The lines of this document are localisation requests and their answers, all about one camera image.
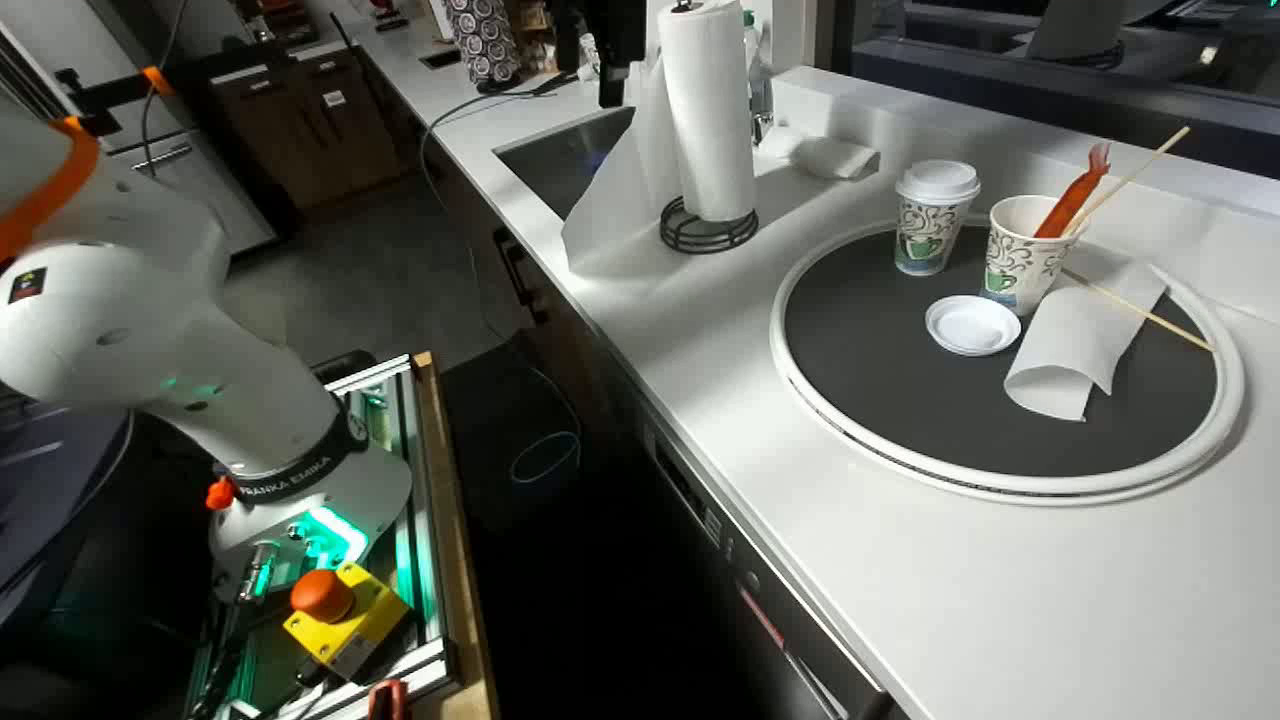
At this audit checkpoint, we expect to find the clear dish soap bottle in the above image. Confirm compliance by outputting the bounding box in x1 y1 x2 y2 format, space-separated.
741 8 782 126

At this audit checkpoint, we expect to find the small white bowl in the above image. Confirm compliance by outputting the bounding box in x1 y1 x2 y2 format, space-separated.
920 294 1029 362

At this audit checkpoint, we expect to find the paper cup with white lid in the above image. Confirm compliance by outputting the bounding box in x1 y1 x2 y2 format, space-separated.
892 155 986 286

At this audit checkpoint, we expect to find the black wire towel holder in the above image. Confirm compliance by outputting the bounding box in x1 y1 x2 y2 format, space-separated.
658 194 766 262

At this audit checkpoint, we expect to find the dark glass window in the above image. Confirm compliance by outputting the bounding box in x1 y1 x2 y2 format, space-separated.
844 0 1280 181

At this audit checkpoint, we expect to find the orange cable sleeve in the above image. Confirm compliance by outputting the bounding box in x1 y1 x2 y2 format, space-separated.
0 59 181 265

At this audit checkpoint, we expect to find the black under-counter appliance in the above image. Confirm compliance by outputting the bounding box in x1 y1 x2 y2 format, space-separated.
586 384 916 720

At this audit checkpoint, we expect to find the white paper towel roll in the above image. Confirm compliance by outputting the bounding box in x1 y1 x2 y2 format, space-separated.
621 0 760 223

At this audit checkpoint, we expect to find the yellow emergency stop button box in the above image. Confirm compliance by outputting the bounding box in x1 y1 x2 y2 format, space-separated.
282 559 416 686

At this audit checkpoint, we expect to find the orange plastic fork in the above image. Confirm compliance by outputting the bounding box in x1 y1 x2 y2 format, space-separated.
1031 142 1117 244

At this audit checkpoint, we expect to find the black white patterned container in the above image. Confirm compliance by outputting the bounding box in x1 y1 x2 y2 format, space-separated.
440 0 527 91

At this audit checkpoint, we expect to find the open patterned paper cup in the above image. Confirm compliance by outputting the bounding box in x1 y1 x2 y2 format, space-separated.
981 194 1081 322

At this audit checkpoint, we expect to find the brown wooden cabinet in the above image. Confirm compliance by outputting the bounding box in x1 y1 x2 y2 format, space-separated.
202 35 411 222

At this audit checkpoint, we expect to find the stainless steel sink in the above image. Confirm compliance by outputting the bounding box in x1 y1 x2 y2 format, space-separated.
491 104 640 222

